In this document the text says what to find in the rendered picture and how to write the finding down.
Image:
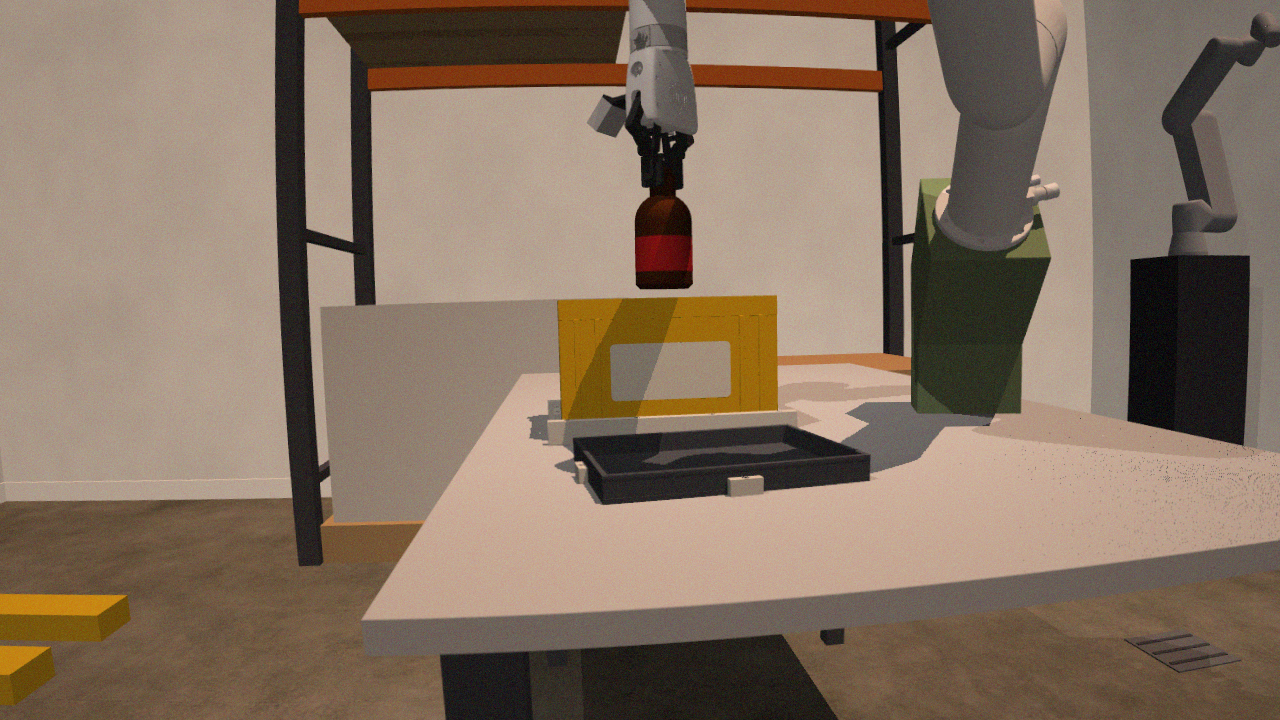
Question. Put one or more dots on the yellow divided crate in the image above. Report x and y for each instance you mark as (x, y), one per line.
(636, 357)

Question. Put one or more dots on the brown glass bottle with red label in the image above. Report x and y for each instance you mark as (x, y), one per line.
(663, 239)

